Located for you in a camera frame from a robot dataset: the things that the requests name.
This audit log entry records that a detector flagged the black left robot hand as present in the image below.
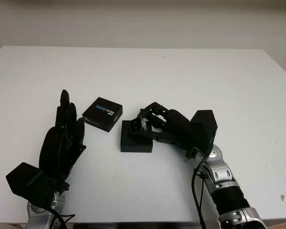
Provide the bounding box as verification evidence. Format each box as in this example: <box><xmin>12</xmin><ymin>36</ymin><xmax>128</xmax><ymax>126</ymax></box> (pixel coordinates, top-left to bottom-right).
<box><xmin>39</xmin><ymin>89</ymin><xmax>87</xmax><ymax>185</ymax></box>

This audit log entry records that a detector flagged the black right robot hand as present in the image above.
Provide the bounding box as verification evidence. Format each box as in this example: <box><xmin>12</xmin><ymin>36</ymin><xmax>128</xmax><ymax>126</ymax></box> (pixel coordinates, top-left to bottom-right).
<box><xmin>139</xmin><ymin>102</ymin><xmax>201</xmax><ymax>158</ymax></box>

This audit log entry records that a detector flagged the silver square depth camera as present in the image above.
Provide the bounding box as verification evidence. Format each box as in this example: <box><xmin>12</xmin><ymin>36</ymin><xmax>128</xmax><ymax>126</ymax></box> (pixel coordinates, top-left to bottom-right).
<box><xmin>128</xmin><ymin>116</ymin><xmax>150</xmax><ymax>138</ymax></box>

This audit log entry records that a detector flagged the black RealSense box lid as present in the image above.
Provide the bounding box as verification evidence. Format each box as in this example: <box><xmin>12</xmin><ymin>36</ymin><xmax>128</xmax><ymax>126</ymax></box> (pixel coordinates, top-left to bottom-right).
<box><xmin>82</xmin><ymin>96</ymin><xmax>124</xmax><ymax>133</ymax></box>

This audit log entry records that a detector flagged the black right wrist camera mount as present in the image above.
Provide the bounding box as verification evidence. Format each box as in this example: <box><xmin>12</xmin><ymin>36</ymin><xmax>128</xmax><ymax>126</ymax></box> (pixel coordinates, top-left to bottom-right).
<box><xmin>190</xmin><ymin>110</ymin><xmax>218</xmax><ymax>156</ymax></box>

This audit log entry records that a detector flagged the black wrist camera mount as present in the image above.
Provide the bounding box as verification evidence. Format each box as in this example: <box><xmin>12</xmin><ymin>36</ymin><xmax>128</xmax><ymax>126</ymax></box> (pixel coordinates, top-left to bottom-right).
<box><xmin>5</xmin><ymin>162</ymin><xmax>56</xmax><ymax>208</ymax></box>
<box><xmin>190</xmin><ymin>110</ymin><xmax>218</xmax><ymax>156</ymax></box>

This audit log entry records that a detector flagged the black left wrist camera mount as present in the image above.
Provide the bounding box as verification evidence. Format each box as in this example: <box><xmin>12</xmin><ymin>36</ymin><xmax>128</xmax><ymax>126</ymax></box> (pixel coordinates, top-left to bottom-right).
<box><xmin>5</xmin><ymin>162</ymin><xmax>56</xmax><ymax>208</ymax></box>

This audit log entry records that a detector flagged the black camera box base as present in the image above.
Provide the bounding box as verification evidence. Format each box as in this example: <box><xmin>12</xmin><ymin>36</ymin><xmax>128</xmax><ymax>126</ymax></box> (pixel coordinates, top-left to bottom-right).
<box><xmin>120</xmin><ymin>120</ymin><xmax>154</xmax><ymax>154</ymax></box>

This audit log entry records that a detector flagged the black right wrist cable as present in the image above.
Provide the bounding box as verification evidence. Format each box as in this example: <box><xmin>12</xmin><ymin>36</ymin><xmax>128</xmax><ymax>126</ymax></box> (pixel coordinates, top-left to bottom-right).
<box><xmin>192</xmin><ymin>152</ymin><xmax>215</xmax><ymax>229</ymax></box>

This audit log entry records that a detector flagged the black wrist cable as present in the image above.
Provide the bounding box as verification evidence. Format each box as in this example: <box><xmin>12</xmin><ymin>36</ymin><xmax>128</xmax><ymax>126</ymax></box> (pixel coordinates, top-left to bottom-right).
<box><xmin>50</xmin><ymin>209</ymin><xmax>76</xmax><ymax>229</ymax></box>
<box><xmin>192</xmin><ymin>152</ymin><xmax>215</xmax><ymax>229</ymax></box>

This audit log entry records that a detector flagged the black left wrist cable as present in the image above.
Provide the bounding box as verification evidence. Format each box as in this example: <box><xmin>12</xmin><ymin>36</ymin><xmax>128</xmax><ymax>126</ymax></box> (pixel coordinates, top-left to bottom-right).
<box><xmin>50</xmin><ymin>209</ymin><xmax>76</xmax><ymax>229</ymax></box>

